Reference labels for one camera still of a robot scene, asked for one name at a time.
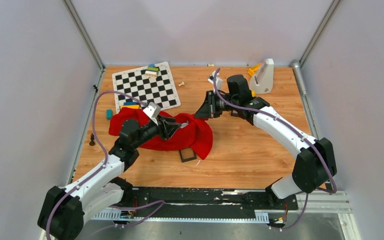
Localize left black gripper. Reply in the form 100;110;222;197
132;114;182;149

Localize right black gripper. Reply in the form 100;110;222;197
194;90;239;119

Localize red garment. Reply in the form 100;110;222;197
108;107;214;160

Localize black square frame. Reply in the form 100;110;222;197
178;147;197;163
230;110;241;118

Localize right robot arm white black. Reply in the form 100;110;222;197
194;71;337;209

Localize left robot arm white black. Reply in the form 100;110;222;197
37;115;182;240

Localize black white chessboard mat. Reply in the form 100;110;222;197
112;61;181;110

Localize stacked toy blocks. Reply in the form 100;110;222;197
145;64;160;79

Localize yellow toy piece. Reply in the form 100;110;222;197
247;62;262;77

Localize teal block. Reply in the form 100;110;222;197
105;109;113;121

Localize white wedge stand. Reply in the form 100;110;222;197
248;58;275;94

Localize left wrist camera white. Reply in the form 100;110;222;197
143;102;161;122

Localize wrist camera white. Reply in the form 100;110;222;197
143;102;161;122
207;70;224;90

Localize black square frame under garment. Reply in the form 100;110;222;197
178;147;197;163

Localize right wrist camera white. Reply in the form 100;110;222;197
207;70;224;90

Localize yellow triangular toy frame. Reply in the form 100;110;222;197
120;104;141;110

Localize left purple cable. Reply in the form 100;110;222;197
45;90;150;240

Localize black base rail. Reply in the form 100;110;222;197
116;187;298;220

